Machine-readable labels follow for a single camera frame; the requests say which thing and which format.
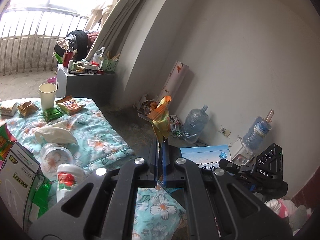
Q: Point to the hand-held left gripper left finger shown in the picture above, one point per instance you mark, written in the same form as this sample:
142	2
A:
153	165

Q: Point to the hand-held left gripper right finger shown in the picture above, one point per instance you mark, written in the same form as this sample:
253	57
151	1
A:
166	165

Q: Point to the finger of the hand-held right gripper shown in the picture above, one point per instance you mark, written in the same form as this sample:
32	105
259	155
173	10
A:
237	167
248	183

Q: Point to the blue white medicine box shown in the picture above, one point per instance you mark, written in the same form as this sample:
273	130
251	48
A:
202	155

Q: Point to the orange yellow snack wrapper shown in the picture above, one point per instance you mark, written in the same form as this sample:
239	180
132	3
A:
161	120

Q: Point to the pink white cloth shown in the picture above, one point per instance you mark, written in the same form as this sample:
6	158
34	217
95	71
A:
282	206

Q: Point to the blue water bottle with pump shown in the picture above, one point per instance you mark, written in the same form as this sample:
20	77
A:
257	132

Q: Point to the clear empty water jug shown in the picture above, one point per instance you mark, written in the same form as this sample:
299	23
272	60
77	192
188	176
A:
195	122

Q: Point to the dark snack bag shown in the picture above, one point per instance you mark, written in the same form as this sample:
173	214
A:
147	107

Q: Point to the floral blue blanket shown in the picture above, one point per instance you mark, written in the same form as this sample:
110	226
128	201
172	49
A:
100	140

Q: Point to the floral paper roll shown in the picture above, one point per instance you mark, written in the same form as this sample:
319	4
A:
175	80

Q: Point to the white bottle with red label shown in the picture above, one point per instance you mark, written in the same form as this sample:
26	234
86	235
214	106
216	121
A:
68	177

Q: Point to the clear plastic cup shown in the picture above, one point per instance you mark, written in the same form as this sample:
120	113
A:
53	158

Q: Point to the crumpled white tissue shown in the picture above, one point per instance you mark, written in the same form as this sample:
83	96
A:
57	132

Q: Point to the orange snack packet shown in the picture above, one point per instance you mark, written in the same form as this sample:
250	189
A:
71	105

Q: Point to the grey cabinet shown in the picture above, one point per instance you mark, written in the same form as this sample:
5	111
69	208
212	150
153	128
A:
85	85

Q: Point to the green plastic organiser basket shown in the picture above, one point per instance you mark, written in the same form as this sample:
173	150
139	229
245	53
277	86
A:
110	66

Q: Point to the small green snack packet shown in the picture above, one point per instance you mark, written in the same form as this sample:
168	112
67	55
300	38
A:
52	114

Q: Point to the shiny green wrapper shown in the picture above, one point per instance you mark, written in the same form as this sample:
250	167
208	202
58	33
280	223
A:
42	197

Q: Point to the white plastic bag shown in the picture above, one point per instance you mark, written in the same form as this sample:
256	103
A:
98	55

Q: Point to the white paper cup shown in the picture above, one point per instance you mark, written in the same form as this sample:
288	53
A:
47	96

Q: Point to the pink plastic item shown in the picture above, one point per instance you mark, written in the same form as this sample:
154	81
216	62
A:
52	80

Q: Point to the beige curtain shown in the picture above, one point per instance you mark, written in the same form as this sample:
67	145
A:
120	35

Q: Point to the white box with green label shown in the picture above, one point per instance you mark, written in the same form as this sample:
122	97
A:
17	180

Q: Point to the red thermos bottle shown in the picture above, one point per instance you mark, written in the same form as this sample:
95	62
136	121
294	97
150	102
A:
67	58

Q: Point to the black clothes pile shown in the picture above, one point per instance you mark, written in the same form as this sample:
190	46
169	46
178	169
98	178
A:
78	38

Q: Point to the white brown snack packet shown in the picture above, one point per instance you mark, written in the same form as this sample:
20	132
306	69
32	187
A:
7	108

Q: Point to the hanging beige garment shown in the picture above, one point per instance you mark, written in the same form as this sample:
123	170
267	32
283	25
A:
105	5

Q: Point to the metal window railing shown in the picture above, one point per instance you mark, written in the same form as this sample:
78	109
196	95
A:
37	30

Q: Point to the wall socket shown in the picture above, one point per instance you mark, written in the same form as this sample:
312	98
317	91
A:
225	131

